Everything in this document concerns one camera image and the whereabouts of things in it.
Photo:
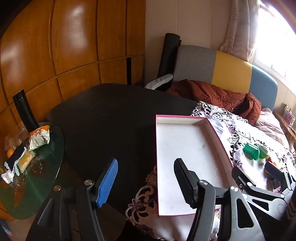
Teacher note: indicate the orange fruit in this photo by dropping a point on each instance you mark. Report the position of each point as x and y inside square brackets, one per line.
[10, 153]

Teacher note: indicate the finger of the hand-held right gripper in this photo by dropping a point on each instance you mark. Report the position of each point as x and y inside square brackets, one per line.
[276, 172]
[241, 179]

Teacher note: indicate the pale pink duvet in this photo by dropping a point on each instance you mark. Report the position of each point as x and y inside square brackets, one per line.
[270, 122]

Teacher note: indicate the green glass side table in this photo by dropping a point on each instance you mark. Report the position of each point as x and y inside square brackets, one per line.
[39, 180]

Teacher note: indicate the wooden shelf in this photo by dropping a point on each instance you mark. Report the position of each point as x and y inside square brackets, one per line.
[286, 129]

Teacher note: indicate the clear plastic bag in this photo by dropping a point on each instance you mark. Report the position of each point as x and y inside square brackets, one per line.
[16, 139]

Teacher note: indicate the rust quilted jacket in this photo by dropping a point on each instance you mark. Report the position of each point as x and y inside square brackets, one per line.
[208, 92]

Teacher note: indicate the dark green plastic piece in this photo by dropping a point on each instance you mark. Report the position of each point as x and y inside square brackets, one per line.
[251, 151]

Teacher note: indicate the black rolled mat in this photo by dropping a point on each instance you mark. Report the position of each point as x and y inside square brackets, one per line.
[168, 53]

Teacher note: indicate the embroidered floral white tablecloth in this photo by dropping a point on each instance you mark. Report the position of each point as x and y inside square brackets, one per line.
[242, 129]

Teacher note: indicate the white orange snack bag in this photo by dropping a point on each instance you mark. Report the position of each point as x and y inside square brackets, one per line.
[39, 139]

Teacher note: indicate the black cylinder flask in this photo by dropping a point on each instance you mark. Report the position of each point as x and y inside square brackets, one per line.
[25, 109]

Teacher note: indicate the yellow green packet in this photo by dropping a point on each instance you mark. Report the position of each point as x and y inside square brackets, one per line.
[26, 161]

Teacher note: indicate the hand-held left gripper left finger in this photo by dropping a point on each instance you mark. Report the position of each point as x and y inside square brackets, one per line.
[107, 183]

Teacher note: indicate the beige curtain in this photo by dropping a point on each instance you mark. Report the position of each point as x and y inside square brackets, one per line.
[238, 27]

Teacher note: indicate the black cloth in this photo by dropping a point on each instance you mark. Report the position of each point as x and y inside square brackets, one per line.
[16, 155]

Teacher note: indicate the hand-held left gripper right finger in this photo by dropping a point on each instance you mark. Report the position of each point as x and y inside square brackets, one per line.
[185, 185]

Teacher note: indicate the small pink patterned box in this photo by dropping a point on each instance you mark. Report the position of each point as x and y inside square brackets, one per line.
[288, 114]

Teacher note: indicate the white armrest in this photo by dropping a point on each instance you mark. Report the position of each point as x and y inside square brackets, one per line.
[159, 80]

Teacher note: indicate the crumpled white tissue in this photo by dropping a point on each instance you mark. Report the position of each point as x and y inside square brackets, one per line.
[8, 177]

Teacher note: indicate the window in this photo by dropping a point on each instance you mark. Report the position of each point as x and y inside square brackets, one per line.
[272, 46]

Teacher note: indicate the light green plastic piece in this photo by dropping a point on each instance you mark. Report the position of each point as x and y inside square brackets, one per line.
[264, 152]

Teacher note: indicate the wooden wardrobe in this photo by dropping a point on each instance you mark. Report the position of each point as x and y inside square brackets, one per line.
[74, 34]

